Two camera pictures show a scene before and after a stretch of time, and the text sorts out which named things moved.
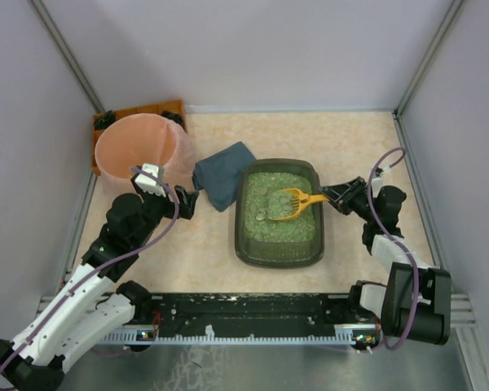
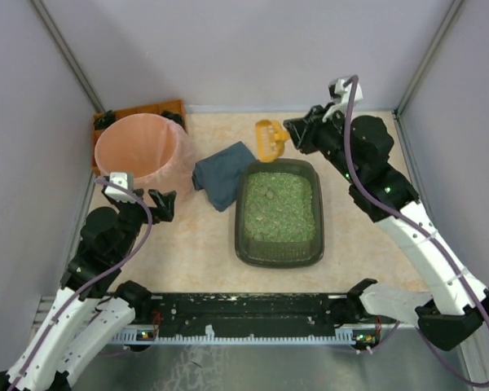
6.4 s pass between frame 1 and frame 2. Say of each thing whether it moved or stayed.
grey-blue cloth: stayed
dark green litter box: stayed
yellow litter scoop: moved
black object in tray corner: stayed
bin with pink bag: stayed
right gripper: moved
